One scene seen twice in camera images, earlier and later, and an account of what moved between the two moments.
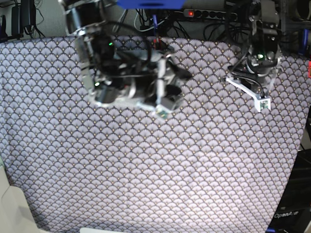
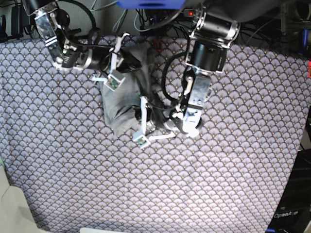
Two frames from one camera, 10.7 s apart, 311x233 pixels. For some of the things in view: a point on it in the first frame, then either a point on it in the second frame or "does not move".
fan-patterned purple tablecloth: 216,164 does not move
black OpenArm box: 294,215 does not move
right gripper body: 257,83 -> 141,113
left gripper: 151,78 -> 129,59
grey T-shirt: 149,77 -> 123,105
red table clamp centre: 157,41 does not move
